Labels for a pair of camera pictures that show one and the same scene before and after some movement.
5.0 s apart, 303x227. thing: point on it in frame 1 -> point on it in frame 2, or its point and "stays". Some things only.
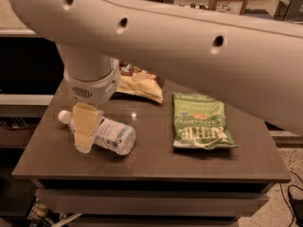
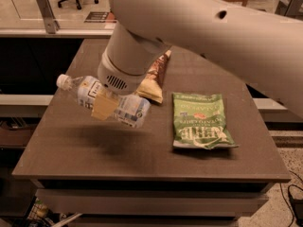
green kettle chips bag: (200, 122) stays
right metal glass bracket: (290, 6) stays
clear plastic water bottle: (112, 136) -> (132, 111)
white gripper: (91, 90) -> (117, 77)
